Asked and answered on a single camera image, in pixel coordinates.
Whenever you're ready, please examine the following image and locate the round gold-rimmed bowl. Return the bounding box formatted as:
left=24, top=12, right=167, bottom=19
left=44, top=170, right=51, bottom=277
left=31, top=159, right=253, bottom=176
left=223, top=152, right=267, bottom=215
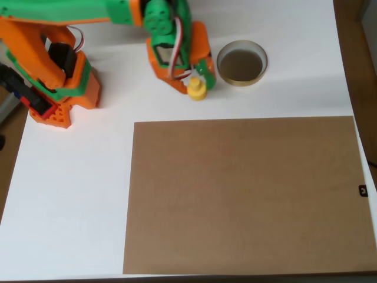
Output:
left=216, top=40, right=269, bottom=88

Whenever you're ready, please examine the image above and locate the white red servo cable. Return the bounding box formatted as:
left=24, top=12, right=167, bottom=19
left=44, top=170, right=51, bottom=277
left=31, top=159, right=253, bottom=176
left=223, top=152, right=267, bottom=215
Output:
left=168, top=16, right=197, bottom=81

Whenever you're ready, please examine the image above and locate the small yellow bottle-shaped toy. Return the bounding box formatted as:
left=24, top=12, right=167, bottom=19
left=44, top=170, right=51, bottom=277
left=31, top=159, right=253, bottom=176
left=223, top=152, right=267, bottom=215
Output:
left=187, top=75, right=209, bottom=102

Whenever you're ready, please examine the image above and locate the orange robot base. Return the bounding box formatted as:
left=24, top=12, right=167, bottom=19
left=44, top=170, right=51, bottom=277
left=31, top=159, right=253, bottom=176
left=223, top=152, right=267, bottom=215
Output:
left=5, top=50, right=103, bottom=131

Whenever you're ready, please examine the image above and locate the brown rectangular board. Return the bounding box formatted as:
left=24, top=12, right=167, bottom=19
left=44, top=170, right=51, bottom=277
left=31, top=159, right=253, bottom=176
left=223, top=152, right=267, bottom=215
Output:
left=122, top=116, right=377, bottom=275

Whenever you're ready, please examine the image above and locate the grey bar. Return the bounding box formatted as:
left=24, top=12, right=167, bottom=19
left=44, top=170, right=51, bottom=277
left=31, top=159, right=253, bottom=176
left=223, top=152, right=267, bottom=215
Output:
left=0, top=94, right=22, bottom=125

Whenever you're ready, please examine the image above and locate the black clamp with red parts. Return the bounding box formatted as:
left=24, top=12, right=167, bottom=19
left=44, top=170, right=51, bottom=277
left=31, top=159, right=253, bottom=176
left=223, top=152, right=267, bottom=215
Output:
left=0, top=63, right=57, bottom=120

